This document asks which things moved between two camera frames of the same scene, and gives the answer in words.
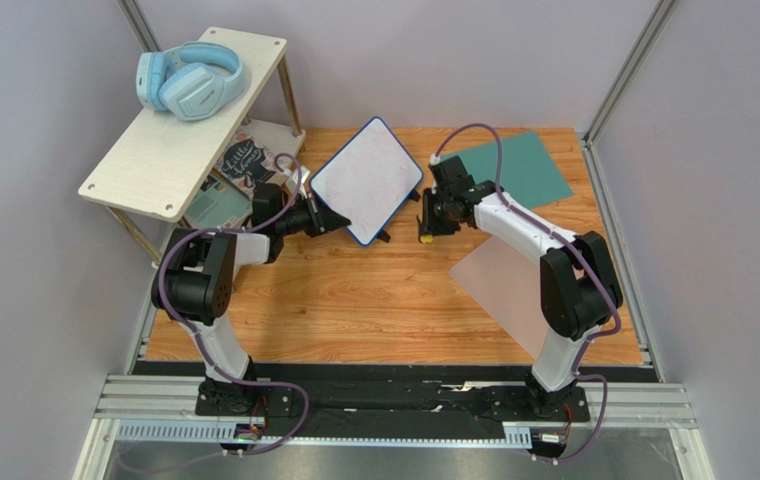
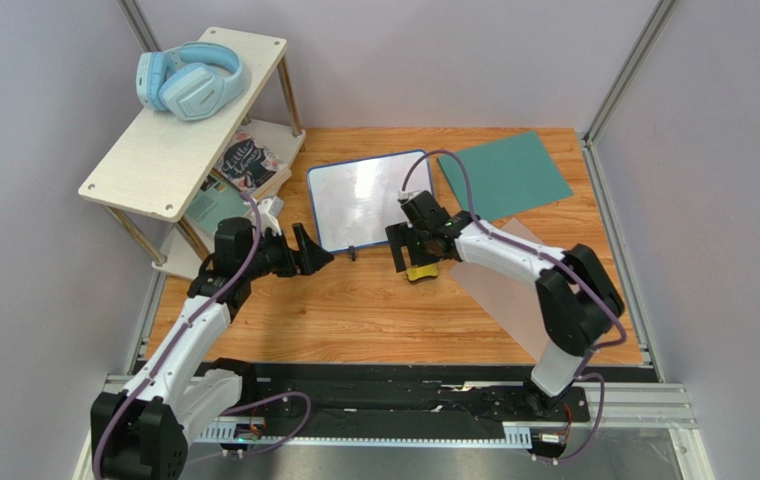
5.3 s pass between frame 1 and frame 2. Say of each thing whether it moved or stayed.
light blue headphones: stayed
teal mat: stayed
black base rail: stayed
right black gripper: moved
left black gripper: moved
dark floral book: stayed
